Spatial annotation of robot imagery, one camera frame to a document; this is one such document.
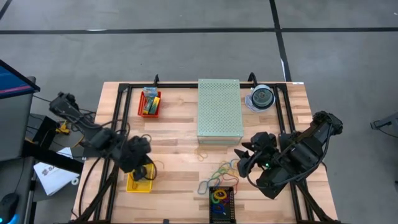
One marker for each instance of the yellow coil wristband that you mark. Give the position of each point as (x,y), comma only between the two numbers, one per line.
(215,195)

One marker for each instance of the grey stand base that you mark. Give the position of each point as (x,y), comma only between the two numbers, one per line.
(385,123)

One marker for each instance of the red plastic basket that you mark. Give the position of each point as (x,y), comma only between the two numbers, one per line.
(149,115)

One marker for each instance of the black box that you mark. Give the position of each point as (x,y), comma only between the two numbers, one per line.
(40,130)

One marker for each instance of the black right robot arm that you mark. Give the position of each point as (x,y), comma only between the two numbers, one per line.
(311,143)

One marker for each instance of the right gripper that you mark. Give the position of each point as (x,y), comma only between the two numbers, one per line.
(270,174)

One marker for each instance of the small black camera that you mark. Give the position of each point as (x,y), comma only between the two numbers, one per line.
(166,221)

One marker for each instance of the black frame clamp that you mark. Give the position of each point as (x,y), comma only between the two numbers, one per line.
(252,78)
(156,79)

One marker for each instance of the small green card box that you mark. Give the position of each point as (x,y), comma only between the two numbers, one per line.
(150,92)

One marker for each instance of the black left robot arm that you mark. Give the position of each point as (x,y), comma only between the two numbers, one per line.
(77,121)

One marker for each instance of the black computer mouse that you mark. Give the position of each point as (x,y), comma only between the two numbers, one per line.
(7,207)

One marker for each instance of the yellow plastic basket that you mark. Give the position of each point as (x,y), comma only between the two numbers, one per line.
(146,186)

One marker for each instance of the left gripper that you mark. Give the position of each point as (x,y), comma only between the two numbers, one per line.
(133,152)

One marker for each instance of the blue coil wristband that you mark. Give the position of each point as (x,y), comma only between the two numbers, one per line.
(214,209)

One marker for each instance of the clear disc spindle case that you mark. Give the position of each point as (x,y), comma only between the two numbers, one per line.
(262,97)

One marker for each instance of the yellow green crayon box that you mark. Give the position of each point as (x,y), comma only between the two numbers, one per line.
(147,105)
(155,105)

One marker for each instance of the green coil wristband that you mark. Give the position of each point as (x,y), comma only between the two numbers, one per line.
(212,199)

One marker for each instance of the computer monitor blue screen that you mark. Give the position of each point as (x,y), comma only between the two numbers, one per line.
(12,81)

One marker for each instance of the small white sticker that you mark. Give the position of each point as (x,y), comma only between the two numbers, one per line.
(297,82)

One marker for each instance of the green rubber band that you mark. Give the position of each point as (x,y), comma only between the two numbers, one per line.
(214,174)

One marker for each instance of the white paper sheet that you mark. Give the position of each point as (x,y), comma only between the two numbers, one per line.
(53,177)

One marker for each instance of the black metal table frame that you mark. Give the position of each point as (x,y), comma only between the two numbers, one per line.
(140,85)

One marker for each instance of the blue rubber band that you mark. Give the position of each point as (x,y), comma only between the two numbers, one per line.
(199,188)
(231,165)

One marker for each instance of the purple coil wristband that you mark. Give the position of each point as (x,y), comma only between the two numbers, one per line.
(227,202)

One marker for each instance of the black plastic basket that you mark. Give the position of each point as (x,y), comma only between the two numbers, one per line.
(231,214)

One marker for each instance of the mint green perforated metal shelf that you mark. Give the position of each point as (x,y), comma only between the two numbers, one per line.
(219,109)

